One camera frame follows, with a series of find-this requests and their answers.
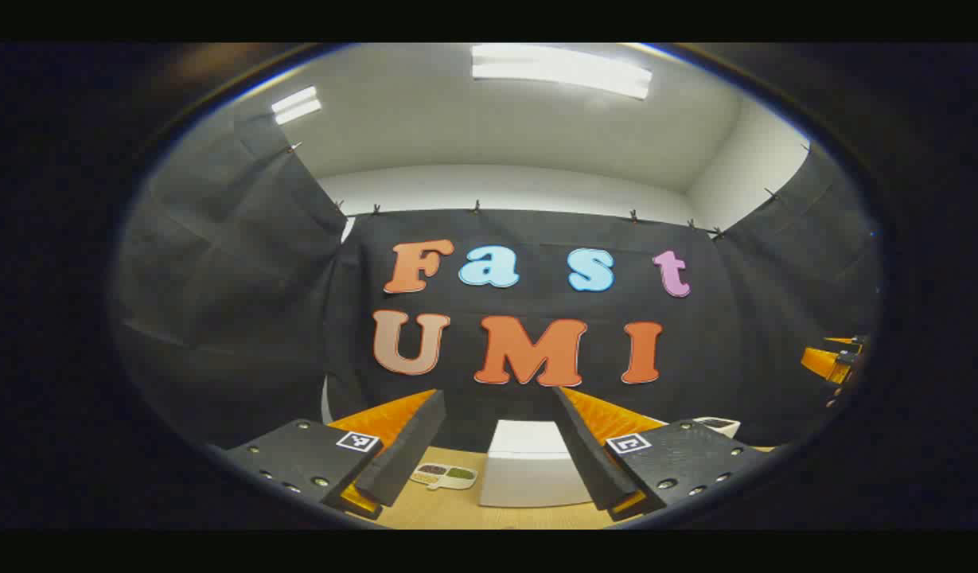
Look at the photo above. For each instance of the green food portion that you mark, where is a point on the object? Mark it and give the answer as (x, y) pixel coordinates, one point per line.
(461, 473)

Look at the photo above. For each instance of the long ceiling light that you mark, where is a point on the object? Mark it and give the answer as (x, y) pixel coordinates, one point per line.
(560, 72)

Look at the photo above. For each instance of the white microwave oven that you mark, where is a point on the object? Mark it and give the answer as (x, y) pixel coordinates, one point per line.
(528, 469)

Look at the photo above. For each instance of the brown food portion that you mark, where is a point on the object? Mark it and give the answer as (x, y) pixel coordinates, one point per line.
(433, 471)

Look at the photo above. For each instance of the white divided food tray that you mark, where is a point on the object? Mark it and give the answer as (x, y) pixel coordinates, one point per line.
(444, 482)

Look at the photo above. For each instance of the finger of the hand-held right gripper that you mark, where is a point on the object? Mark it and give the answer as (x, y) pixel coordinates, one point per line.
(847, 341)
(823, 364)

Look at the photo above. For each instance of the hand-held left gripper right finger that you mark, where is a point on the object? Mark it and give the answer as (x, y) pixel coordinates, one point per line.
(588, 458)

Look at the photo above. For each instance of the small ceiling light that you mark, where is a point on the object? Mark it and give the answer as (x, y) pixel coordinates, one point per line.
(296, 105)

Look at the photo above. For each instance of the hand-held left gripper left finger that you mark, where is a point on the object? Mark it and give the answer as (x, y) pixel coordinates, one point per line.
(409, 454)

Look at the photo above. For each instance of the white toaster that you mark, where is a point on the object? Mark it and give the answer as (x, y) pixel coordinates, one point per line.
(727, 432)

